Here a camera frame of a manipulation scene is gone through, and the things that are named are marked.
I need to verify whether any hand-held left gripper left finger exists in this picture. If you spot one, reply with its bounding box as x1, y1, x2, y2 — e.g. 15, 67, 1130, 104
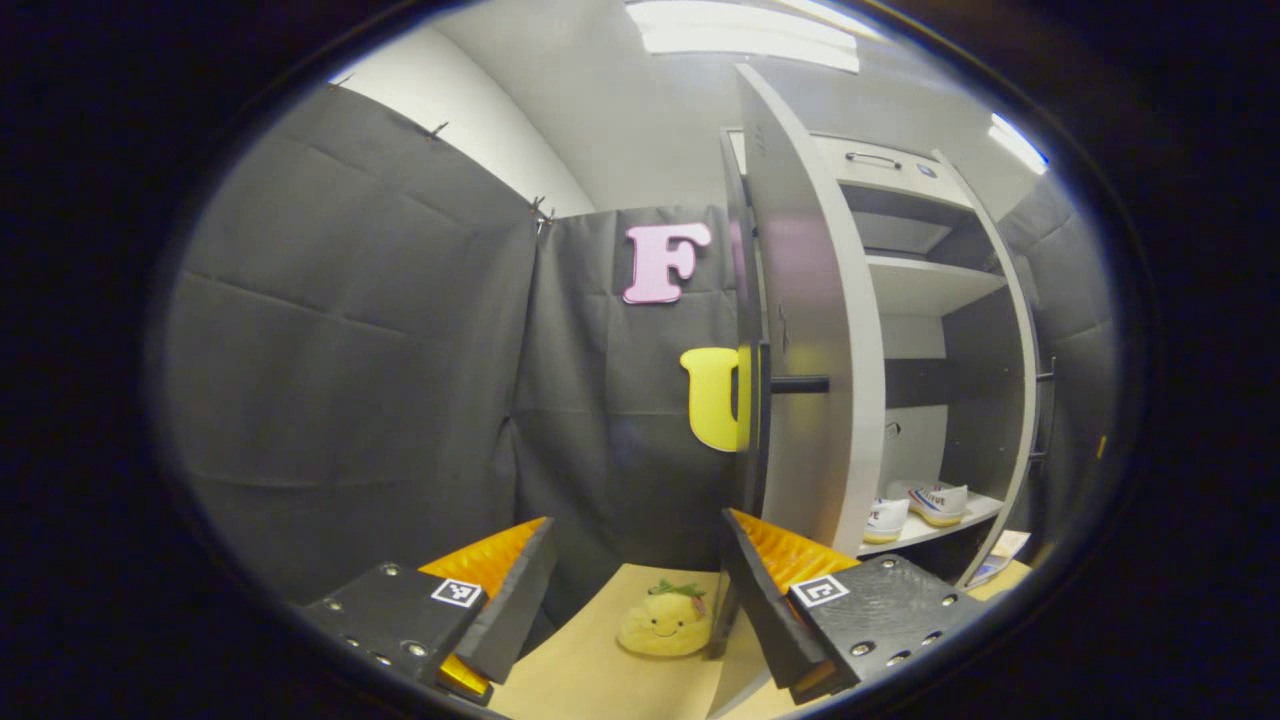
300, 517, 559, 701

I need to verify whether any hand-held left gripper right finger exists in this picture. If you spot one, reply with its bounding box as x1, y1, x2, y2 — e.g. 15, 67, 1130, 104
722, 508, 986, 704

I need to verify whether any small ceiling light panel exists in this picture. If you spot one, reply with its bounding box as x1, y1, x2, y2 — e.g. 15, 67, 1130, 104
988, 112, 1049, 176

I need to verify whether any white canvas shoe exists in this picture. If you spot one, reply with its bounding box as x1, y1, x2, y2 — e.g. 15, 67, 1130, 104
862, 497, 911, 545
908, 483, 969, 528

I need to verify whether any yellow plush toy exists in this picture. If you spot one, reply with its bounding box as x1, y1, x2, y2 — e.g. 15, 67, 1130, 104
615, 578, 713, 658

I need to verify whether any grey shoe cabinet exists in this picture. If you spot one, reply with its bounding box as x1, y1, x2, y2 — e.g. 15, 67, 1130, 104
725, 128, 1031, 586

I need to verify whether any grey cabinet drawer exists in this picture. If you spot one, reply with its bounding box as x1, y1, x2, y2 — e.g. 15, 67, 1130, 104
812, 133, 976, 211

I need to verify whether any large ceiling light panel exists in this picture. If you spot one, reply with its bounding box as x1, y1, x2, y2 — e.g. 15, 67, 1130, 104
625, 0, 861, 73

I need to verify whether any black backdrop cloth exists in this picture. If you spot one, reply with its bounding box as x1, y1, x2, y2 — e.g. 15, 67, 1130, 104
150, 85, 1116, 611

